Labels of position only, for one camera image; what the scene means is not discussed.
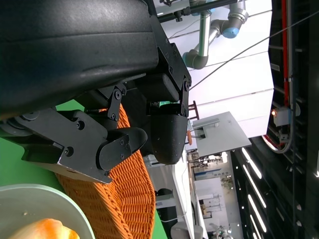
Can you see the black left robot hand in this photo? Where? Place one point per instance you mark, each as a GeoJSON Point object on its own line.
{"type": "Point", "coordinates": [74, 49]}

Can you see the grey-green round bowl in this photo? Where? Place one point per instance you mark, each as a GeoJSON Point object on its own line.
{"type": "Point", "coordinates": [37, 201]}

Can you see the white orange striped bun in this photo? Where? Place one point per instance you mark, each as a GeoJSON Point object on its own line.
{"type": "Point", "coordinates": [47, 229]}

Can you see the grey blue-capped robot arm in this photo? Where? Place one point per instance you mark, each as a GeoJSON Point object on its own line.
{"type": "Point", "coordinates": [205, 32]}

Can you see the orange wicker basket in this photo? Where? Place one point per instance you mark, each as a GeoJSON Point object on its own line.
{"type": "Point", "coordinates": [129, 199]}

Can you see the brown wooden rack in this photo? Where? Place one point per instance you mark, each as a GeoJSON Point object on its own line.
{"type": "Point", "coordinates": [194, 109]}

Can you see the green tablecloth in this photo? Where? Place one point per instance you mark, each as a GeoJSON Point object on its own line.
{"type": "Point", "coordinates": [15, 171]}

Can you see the white robot workbench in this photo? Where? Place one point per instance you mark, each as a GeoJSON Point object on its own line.
{"type": "Point", "coordinates": [236, 99]}

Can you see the grey flat panel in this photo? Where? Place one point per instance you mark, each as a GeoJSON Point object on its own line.
{"type": "Point", "coordinates": [224, 134]}

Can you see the grey box with orange lamp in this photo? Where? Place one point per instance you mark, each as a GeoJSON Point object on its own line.
{"type": "Point", "coordinates": [282, 118]}

